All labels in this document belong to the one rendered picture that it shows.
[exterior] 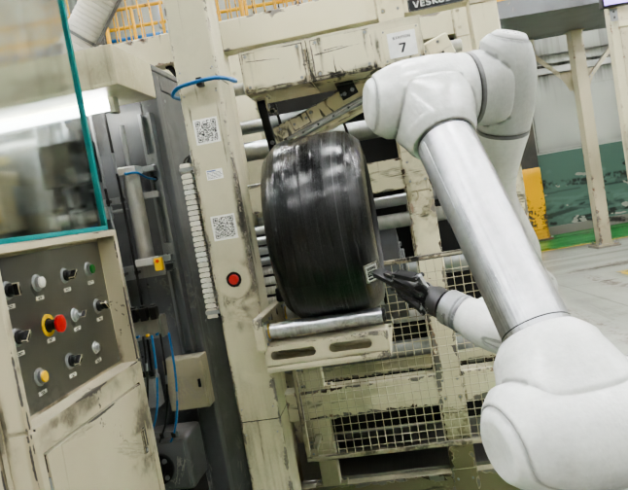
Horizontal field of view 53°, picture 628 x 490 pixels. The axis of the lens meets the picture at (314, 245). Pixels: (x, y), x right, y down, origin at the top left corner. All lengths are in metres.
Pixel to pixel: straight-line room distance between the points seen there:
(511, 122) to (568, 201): 10.60
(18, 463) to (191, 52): 1.19
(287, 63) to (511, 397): 1.56
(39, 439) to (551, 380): 0.99
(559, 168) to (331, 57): 9.79
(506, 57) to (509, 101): 0.08
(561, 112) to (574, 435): 11.20
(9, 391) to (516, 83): 1.11
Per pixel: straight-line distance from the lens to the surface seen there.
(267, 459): 2.05
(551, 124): 11.85
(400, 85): 1.11
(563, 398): 0.84
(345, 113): 2.26
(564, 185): 11.79
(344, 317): 1.81
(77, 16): 2.46
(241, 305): 1.93
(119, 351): 1.86
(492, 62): 1.18
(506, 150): 1.25
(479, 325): 1.46
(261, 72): 2.18
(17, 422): 1.40
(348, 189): 1.68
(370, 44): 2.15
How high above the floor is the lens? 1.24
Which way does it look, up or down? 4 degrees down
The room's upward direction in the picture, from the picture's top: 10 degrees counter-clockwise
